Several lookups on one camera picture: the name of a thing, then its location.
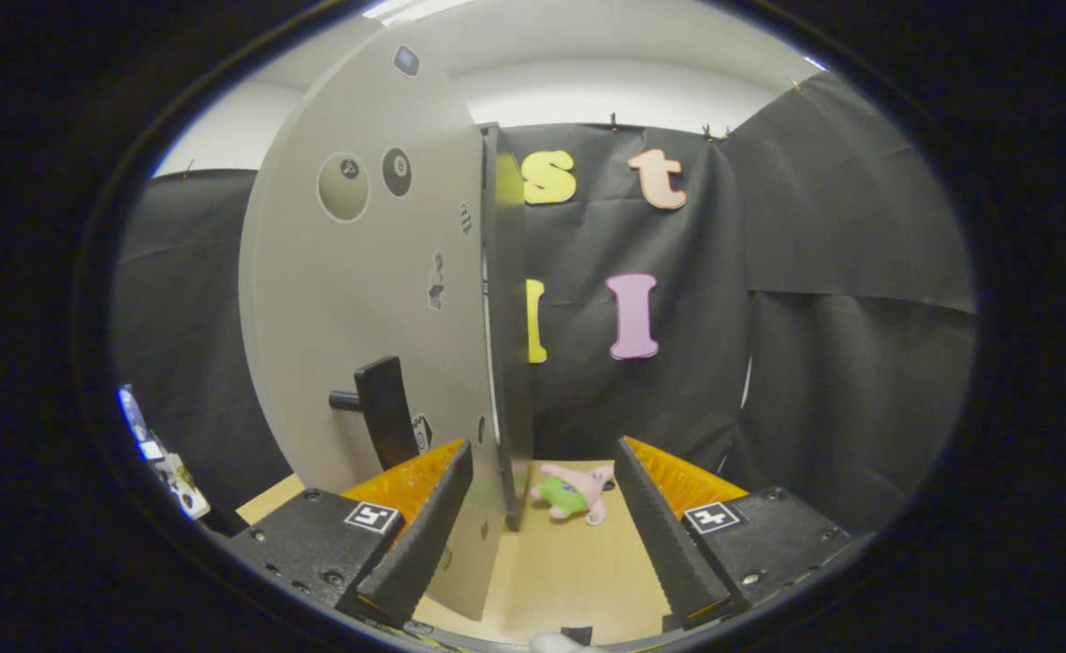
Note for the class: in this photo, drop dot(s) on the pink and green plush toy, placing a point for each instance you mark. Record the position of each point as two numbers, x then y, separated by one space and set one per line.
578 485

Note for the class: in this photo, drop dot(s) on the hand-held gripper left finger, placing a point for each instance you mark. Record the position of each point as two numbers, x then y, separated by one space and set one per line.
424 544

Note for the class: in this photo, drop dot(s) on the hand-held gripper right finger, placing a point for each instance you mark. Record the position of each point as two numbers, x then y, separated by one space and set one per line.
664 544

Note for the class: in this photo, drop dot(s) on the grey shoe cabinet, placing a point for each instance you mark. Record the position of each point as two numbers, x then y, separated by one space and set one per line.
510 363

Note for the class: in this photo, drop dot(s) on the white blue printed clutter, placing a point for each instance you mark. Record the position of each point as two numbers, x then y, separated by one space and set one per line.
183 490

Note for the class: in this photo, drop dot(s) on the black backdrop cloth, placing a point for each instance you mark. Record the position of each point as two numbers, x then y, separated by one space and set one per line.
814 363

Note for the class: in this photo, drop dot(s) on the long ceiling light panel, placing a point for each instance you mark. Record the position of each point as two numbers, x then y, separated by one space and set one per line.
415 9

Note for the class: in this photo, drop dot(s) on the small ceiling light panel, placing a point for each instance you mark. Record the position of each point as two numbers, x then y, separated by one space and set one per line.
815 63

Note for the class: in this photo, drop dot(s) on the beige shoe cabinet door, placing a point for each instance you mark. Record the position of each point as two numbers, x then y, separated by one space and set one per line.
333 317

